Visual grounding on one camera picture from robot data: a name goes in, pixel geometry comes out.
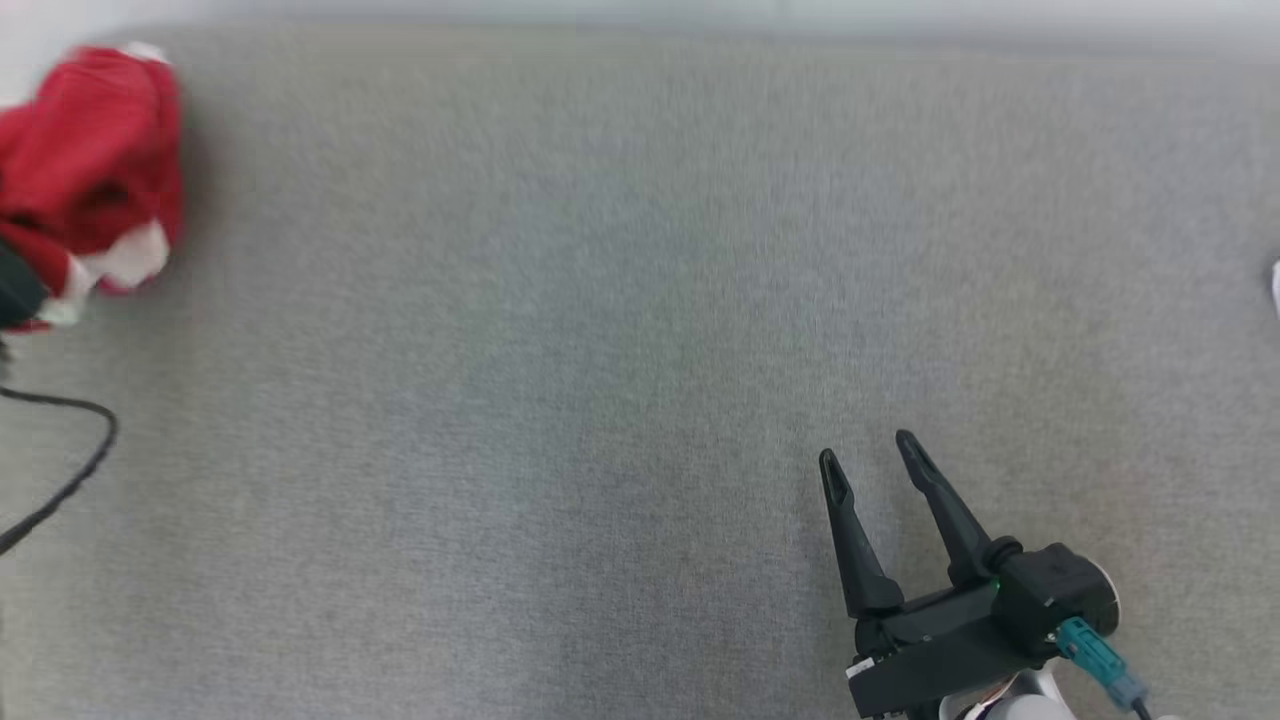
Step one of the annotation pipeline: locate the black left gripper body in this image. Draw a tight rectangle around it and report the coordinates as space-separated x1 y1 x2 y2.
0 240 48 331

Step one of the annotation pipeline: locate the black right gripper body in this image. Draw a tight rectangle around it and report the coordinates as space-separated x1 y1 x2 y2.
845 582 1061 719

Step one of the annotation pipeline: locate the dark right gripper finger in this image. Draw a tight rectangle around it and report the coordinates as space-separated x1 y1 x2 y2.
895 430 1021 591
818 448 906 619

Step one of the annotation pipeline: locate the crumpled red garment white trim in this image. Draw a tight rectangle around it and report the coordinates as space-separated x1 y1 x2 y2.
0 42 187 251

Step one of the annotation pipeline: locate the grey fabric sofa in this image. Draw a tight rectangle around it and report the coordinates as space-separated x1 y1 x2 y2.
0 22 1280 720

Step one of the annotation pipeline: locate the teal right camera connector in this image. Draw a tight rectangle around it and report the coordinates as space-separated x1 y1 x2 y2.
1052 617 1153 713

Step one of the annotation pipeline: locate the thin black looping cable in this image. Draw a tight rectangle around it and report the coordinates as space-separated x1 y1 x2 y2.
0 385 120 557

